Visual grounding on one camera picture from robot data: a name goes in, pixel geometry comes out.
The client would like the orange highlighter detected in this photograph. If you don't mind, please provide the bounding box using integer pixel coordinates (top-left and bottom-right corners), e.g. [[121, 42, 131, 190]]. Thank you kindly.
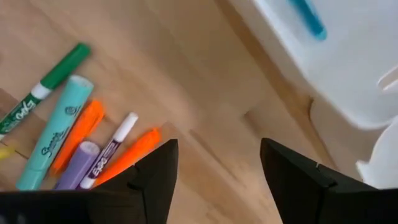
[[93, 128, 162, 187], [49, 99, 105, 175]]

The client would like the blue highlighter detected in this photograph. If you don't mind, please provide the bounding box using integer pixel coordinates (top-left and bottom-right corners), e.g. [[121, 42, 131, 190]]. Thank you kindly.
[[287, 0, 328, 41]]

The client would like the purple highlighter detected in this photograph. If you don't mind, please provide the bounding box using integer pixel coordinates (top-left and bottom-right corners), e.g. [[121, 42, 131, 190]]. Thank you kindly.
[[55, 141, 101, 190]]

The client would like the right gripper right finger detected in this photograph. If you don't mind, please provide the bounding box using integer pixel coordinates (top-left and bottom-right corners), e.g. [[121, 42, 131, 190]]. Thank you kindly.
[[260, 139, 374, 224]]

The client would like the yellow slim highlighter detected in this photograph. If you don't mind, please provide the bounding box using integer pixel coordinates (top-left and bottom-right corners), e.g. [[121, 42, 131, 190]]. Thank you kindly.
[[0, 145, 15, 160]]

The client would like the white plastic bin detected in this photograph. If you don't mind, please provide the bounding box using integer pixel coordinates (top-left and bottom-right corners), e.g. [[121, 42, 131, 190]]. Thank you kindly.
[[231, 0, 398, 130]]

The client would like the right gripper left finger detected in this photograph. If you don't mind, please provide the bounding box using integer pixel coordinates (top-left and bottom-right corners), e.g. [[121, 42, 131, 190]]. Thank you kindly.
[[96, 139, 180, 224]]

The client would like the green dry-erase marker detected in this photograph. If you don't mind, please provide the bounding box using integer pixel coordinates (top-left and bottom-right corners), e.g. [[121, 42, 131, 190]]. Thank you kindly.
[[0, 42, 91, 141]]

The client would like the teal highlighter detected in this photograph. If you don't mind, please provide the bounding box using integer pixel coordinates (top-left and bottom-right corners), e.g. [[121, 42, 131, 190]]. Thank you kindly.
[[16, 74, 95, 191]]

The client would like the purple dry-erase marker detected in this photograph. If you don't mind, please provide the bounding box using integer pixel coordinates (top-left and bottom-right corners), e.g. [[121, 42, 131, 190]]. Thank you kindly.
[[77, 111, 139, 190]]

